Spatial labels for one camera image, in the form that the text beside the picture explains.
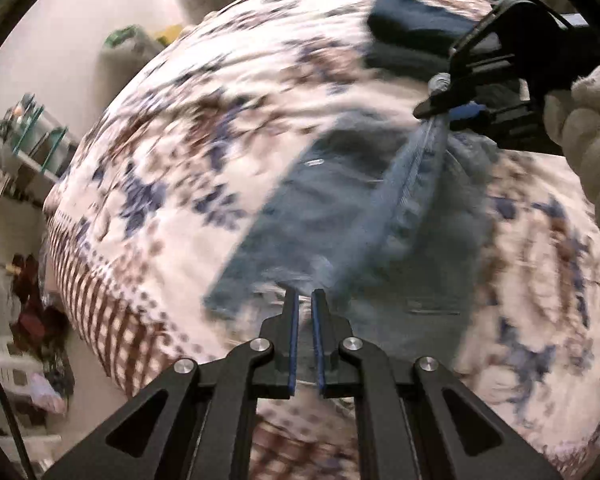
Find light blue denim shorts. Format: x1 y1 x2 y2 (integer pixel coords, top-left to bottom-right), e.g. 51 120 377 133
204 110 498 364

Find white gloved right hand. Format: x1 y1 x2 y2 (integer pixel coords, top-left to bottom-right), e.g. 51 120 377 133
543 66 600 229

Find folded dark grey pants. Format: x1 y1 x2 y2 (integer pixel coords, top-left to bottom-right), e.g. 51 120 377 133
363 41 449 82

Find folded dark blue jeans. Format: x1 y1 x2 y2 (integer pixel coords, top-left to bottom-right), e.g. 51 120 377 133
367 0 476 58

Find floral bed quilt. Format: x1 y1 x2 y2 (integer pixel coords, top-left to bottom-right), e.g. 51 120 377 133
44 0 600 479

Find teal storage cart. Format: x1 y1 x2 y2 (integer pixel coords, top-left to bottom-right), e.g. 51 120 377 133
0 93 78 183

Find yellow box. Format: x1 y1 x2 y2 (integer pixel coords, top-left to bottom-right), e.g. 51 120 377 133
154 24 184 48

